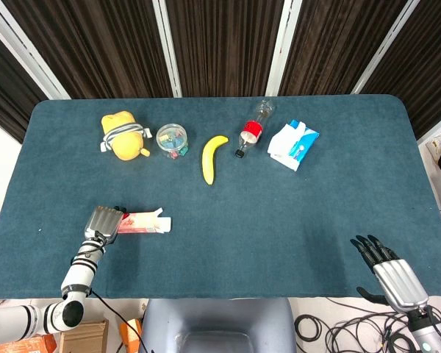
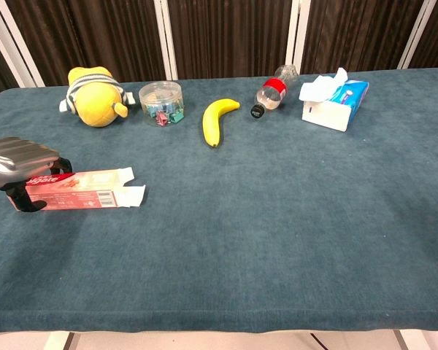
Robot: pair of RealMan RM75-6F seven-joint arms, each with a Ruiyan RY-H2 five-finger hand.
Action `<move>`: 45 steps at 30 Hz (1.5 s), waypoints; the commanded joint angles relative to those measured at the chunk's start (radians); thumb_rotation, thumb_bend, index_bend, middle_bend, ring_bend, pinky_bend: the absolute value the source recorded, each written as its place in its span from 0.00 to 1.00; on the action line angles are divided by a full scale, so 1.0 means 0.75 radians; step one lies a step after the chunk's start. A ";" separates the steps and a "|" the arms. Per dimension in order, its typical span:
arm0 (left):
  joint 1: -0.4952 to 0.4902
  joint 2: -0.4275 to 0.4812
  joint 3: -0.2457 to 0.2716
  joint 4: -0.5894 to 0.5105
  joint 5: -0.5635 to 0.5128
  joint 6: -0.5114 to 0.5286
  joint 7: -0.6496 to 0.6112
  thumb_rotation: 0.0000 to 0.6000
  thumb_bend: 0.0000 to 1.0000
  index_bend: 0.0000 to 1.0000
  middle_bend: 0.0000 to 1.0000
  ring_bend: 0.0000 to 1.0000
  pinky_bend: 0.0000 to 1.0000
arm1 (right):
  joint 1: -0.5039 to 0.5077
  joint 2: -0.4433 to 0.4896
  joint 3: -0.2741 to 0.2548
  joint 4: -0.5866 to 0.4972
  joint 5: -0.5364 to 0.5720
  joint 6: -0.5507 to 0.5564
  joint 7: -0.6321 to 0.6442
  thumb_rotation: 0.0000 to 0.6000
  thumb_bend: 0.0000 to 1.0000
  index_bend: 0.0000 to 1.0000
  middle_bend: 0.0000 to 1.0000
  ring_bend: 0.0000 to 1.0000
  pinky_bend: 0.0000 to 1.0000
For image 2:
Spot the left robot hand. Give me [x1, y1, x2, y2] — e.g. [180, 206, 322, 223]
[0, 136, 74, 214]

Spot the red Colgate toothpaste box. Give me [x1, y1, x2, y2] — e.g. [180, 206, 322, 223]
[7, 166, 147, 211]

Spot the yellow striped plush toy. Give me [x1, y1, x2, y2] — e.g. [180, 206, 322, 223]
[58, 66, 136, 128]

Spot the clear jar of binder clips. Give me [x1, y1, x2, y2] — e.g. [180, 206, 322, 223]
[138, 80, 185, 128]

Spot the yellow banana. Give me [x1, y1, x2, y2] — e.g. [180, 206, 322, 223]
[201, 98, 241, 149]

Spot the teal table cloth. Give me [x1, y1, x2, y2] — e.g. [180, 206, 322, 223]
[0, 67, 438, 335]

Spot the clear bottle with red label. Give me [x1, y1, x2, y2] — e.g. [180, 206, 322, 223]
[246, 64, 299, 121]

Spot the blue white tissue pack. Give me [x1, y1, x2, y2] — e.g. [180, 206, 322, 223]
[299, 67, 370, 133]

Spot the dark folding screen with white frame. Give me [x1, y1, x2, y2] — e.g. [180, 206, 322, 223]
[0, 0, 438, 103]

